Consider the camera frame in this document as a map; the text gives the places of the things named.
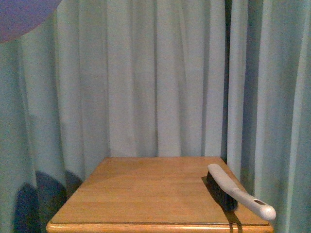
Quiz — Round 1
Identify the pale green curtain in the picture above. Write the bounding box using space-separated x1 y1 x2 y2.
0 0 311 233

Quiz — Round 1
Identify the grey hand brush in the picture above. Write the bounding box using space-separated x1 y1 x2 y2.
207 164 276 221

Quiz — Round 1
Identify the wooden nightstand with drawers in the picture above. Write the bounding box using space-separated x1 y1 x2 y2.
46 157 274 233

